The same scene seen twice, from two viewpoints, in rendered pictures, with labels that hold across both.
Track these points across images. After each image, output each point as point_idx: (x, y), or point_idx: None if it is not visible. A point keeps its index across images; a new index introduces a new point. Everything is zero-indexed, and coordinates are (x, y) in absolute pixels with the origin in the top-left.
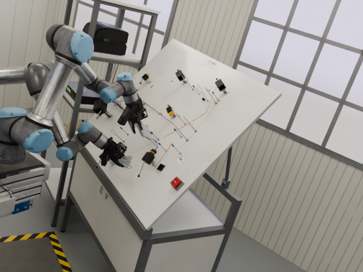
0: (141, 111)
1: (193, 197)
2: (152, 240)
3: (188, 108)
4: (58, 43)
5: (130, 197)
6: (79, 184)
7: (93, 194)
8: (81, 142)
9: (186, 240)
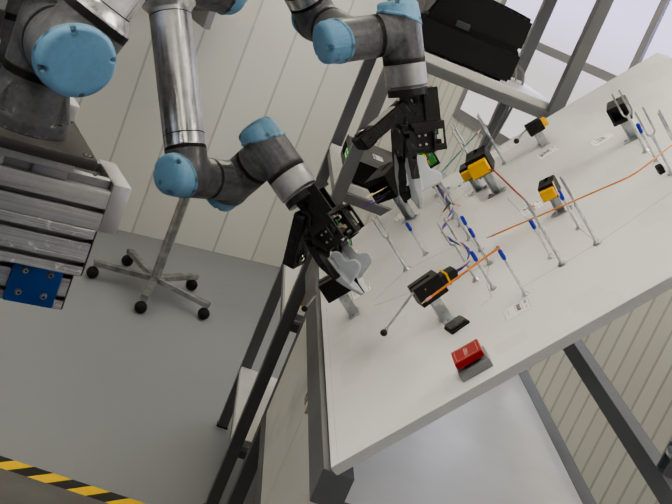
0: (427, 126)
1: (573, 500)
2: None
3: (607, 193)
4: None
5: (343, 389)
6: (284, 390)
7: (293, 409)
8: (239, 171)
9: None
